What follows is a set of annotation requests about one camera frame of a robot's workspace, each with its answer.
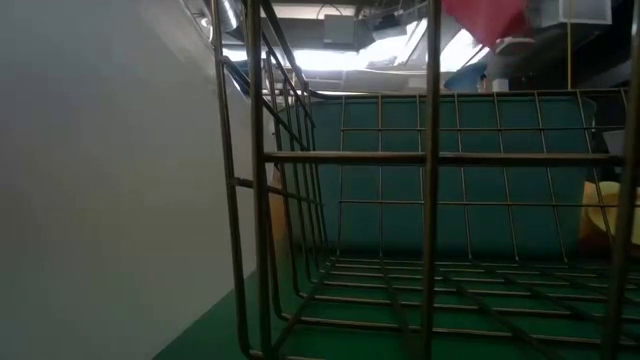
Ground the pink microfiber towel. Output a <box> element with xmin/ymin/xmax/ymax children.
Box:
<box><xmin>440</xmin><ymin>0</ymin><xmax>531</xmax><ymax>49</ymax></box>

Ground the yellow microfiber towel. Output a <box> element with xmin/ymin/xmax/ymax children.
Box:
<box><xmin>578</xmin><ymin>180</ymin><xmax>640</xmax><ymax>241</ymax></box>

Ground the tan plastic basket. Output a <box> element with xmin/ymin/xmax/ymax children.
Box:
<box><xmin>267</xmin><ymin>164</ymin><xmax>289</xmax><ymax>246</ymax></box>

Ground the teal plastic basket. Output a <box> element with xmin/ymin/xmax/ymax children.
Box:
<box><xmin>279</xmin><ymin>94</ymin><xmax>599</xmax><ymax>261</ymax></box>

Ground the grey box unit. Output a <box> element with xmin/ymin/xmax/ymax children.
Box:
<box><xmin>323</xmin><ymin>13</ymin><xmax>357</xmax><ymax>45</ymax></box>

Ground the pale mint plastic basket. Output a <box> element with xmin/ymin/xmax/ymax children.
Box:
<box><xmin>0</xmin><ymin>0</ymin><xmax>274</xmax><ymax>360</ymax></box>

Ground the green wire basket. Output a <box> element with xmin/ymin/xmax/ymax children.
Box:
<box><xmin>209</xmin><ymin>0</ymin><xmax>640</xmax><ymax>360</ymax></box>

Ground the silver ceiling duct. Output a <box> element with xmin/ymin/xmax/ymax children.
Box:
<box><xmin>218</xmin><ymin>0</ymin><xmax>242</xmax><ymax>32</ymax></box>

